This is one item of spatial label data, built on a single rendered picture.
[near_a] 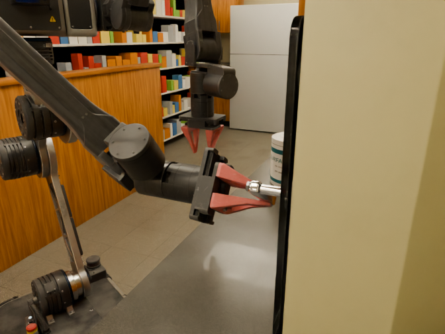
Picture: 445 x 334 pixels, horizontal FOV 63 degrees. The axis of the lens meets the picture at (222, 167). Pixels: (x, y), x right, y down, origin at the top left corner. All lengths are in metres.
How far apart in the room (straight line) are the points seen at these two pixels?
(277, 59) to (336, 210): 5.08
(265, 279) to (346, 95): 0.46
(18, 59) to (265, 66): 4.99
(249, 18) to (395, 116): 5.24
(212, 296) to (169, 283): 0.09
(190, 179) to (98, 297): 1.42
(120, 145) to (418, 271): 0.37
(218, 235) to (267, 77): 4.72
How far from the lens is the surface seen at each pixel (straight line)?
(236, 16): 5.62
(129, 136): 0.49
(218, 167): 0.49
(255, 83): 5.54
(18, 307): 1.96
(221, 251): 0.80
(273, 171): 1.12
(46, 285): 1.73
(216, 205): 0.48
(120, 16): 1.15
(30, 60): 0.60
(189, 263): 0.77
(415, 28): 0.34
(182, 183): 0.51
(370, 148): 0.35
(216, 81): 0.81
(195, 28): 0.87
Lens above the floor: 1.37
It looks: 20 degrees down
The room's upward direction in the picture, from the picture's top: straight up
